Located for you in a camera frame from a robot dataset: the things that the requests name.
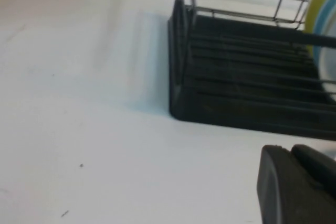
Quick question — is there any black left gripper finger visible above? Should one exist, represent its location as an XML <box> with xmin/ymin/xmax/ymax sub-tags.
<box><xmin>256</xmin><ymin>144</ymin><xmax>336</xmax><ymax>224</ymax></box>

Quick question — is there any cream plate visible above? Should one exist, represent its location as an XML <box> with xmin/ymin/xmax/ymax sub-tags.
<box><xmin>319</xmin><ymin>42</ymin><xmax>336</xmax><ymax>89</ymax></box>

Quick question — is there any blue plate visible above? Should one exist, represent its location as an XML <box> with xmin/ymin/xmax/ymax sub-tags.
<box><xmin>312</xmin><ymin>0</ymin><xmax>336</xmax><ymax>70</ymax></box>

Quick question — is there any yellow plate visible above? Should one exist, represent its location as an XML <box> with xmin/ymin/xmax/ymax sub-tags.
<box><xmin>304</xmin><ymin>0</ymin><xmax>336</xmax><ymax>55</ymax></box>

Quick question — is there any black plastic drip tray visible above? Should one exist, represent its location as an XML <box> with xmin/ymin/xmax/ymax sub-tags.
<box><xmin>167</xmin><ymin>0</ymin><xmax>336</xmax><ymax>141</ymax></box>

